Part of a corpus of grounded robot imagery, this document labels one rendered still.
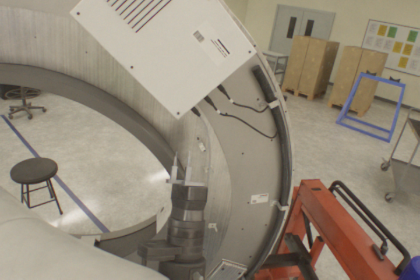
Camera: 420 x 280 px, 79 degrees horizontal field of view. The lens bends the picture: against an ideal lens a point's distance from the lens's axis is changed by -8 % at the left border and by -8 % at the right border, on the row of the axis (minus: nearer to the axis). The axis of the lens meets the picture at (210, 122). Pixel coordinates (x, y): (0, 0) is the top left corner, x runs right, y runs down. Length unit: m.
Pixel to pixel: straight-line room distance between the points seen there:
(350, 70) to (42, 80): 6.34
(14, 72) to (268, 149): 0.57
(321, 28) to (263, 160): 8.80
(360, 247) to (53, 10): 1.21
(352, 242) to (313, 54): 5.85
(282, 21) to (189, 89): 9.50
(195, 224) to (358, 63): 6.19
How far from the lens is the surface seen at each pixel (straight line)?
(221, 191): 0.74
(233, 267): 0.97
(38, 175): 2.34
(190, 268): 0.55
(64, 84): 0.56
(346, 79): 6.64
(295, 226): 1.60
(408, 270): 1.08
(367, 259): 1.20
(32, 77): 0.58
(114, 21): 0.45
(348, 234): 1.26
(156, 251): 0.52
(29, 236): 0.21
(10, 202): 0.25
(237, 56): 0.47
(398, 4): 9.13
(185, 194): 0.53
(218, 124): 0.64
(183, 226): 0.54
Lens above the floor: 1.71
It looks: 23 degrees down
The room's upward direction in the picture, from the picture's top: 9 degrees clockwise
